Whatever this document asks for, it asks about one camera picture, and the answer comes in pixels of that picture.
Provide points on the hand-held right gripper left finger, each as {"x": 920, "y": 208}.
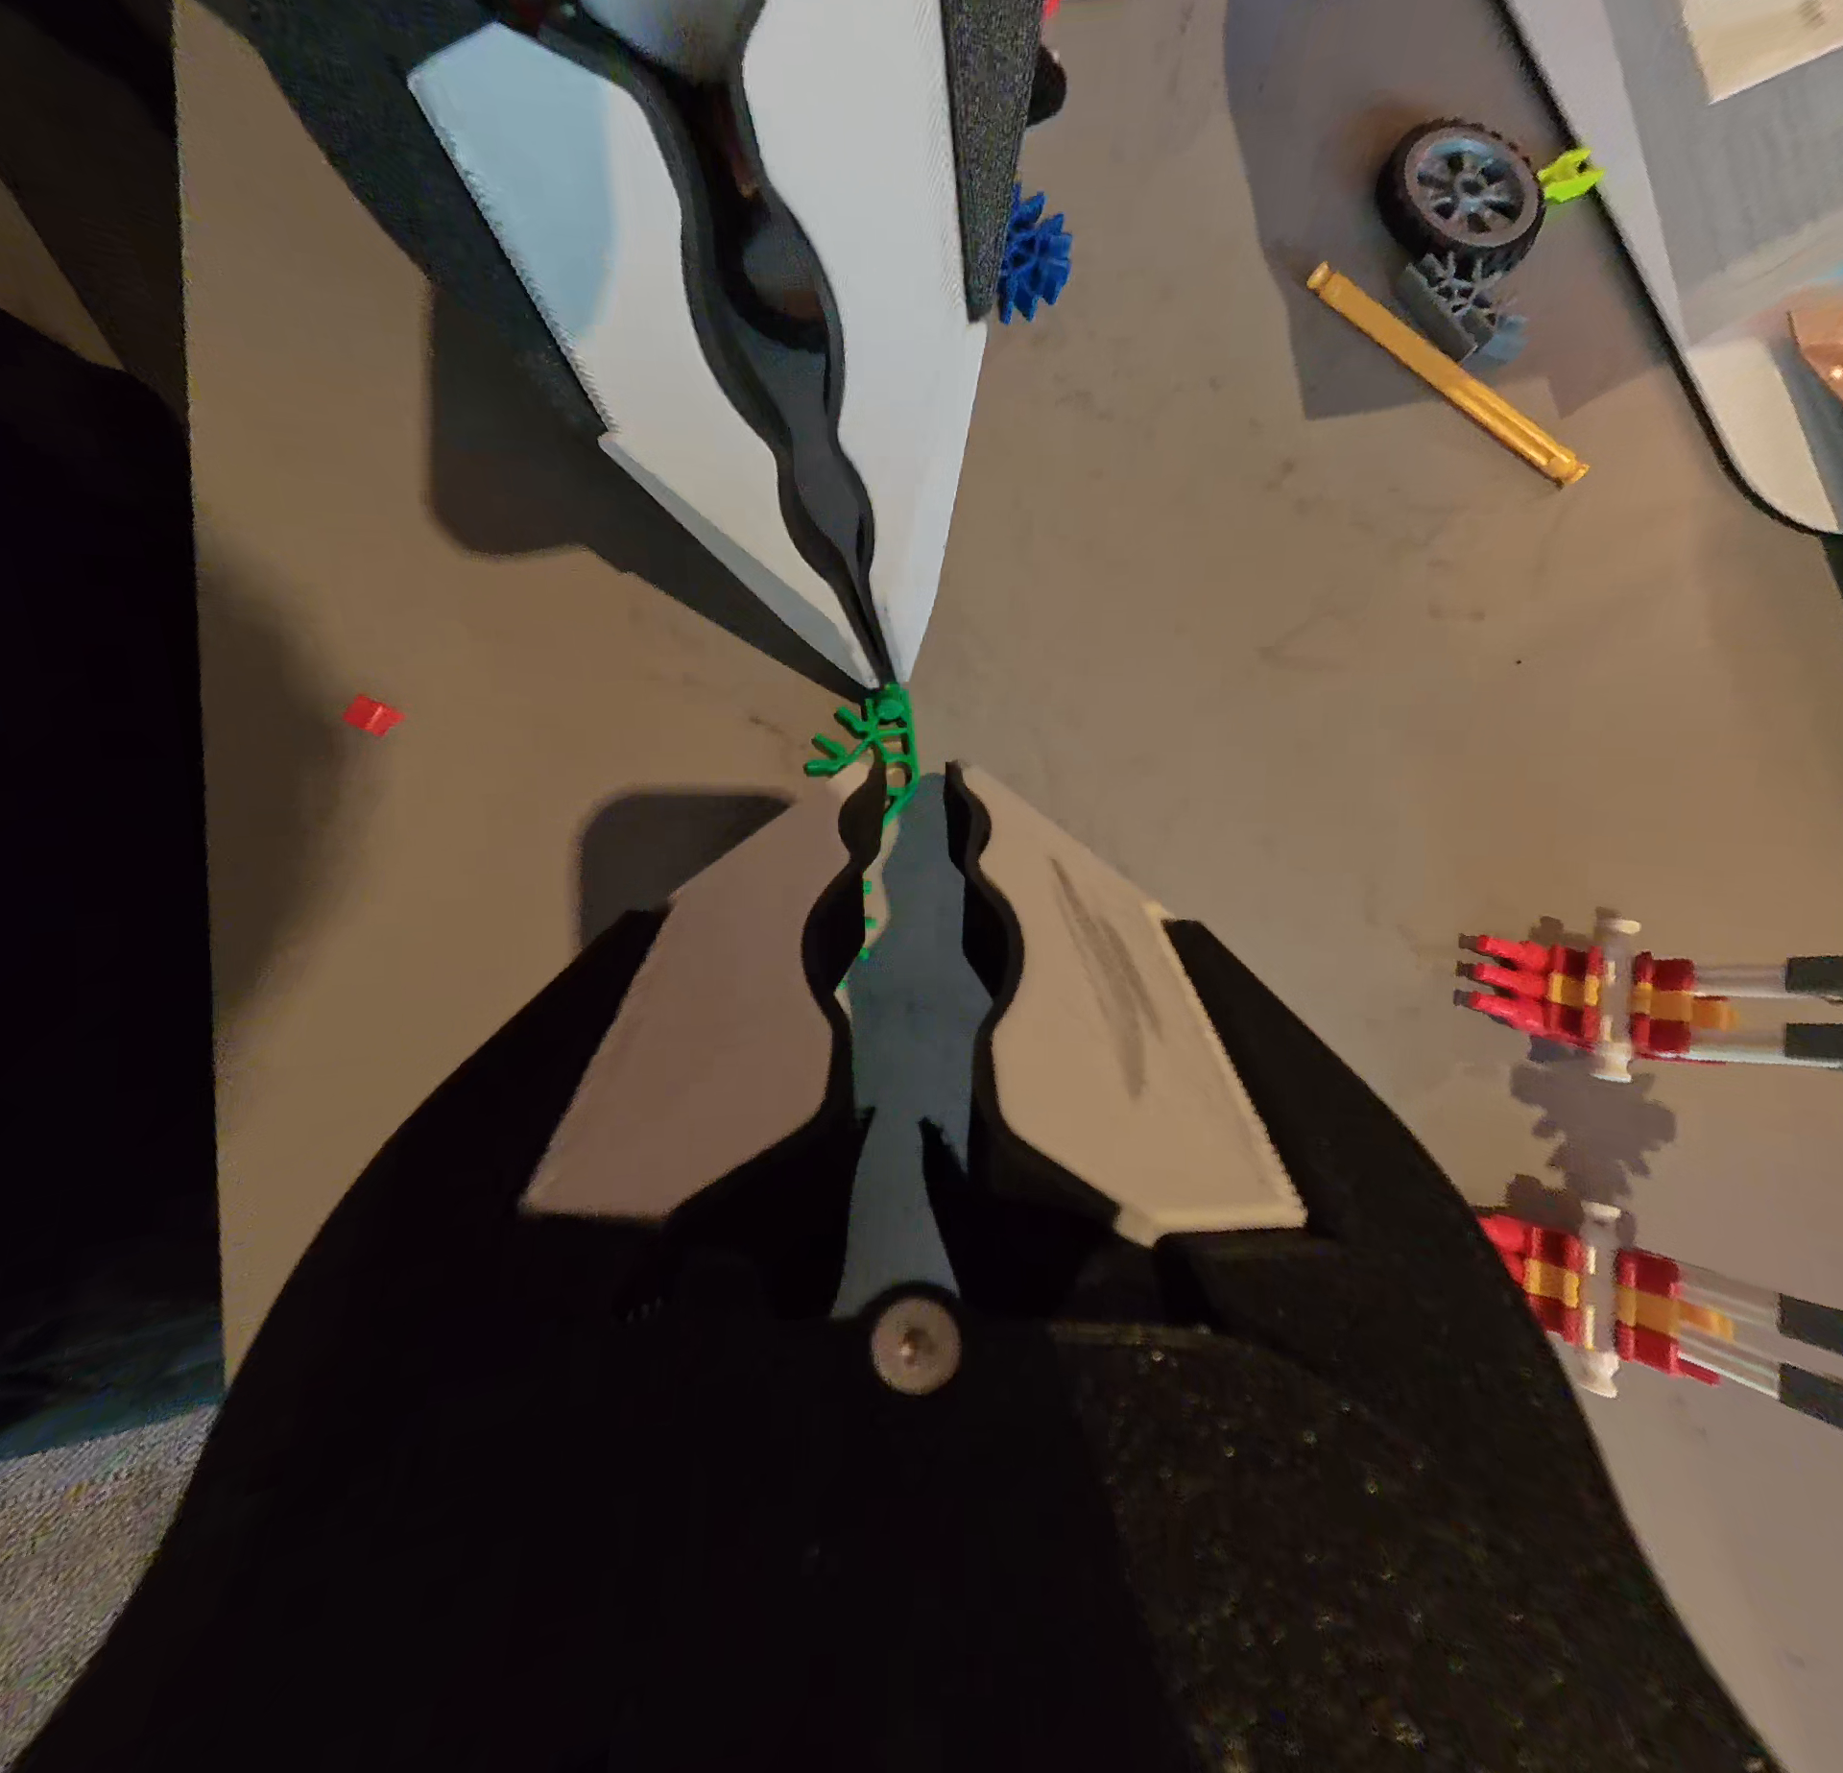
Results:
{"x": 692, "y": 1054}

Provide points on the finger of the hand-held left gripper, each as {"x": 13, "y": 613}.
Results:
{"x": 878, "y": 189}
{"x": 574, "y": 247}

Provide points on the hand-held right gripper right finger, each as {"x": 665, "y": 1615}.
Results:
{"x": 1107, "y": 1038}

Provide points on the blue toy connector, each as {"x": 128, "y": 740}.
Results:
{"x": 1032, "y": 255}

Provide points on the red yellow toy assembly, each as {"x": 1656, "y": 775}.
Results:
{"x": 1554, "y": 1285}
{"x": 1548, "y": 989}

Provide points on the small red toy clip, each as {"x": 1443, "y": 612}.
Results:
{"x": 372, "y": 715}

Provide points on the toy wheel with black tire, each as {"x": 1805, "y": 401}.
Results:
{"x": 1460, "y": 195}

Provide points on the grey toy connector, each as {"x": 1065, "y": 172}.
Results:
{"x": 1457, "y": 302}

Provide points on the long yellow toy rod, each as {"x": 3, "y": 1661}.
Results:
{"x": 1445, "y": 377}

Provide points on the person's black clothing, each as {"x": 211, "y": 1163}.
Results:
{"x": 88, "y": 793}

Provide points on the lime green toy clip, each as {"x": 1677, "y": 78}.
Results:
{"x": 1564, "y": 172}

